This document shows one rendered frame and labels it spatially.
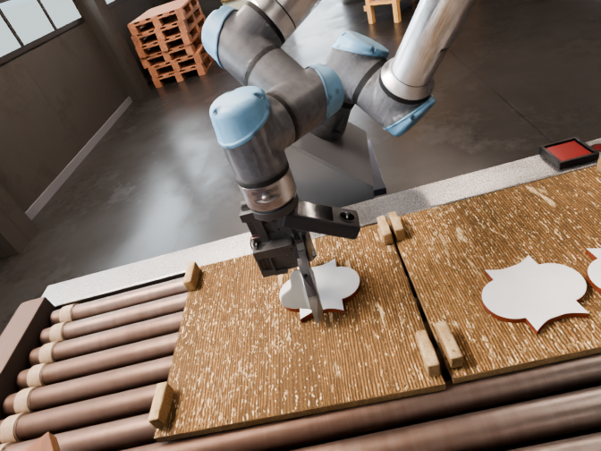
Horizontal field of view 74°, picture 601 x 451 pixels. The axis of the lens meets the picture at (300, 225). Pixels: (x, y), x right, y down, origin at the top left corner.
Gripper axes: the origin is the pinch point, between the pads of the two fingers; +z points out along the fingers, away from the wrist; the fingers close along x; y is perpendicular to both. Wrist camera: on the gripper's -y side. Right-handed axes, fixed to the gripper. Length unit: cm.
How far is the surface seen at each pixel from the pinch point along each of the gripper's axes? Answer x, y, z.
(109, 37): -522, 236, 10
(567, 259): 4.8, -38.5, 0.8
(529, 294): 10.5, -30.1, -0.3
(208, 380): 13.2, 18.8, 0.8
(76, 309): -12, 54, 2
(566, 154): -23, -53, 1
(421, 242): -6.1, -19.3, 0.8
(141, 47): -555, 216, 37
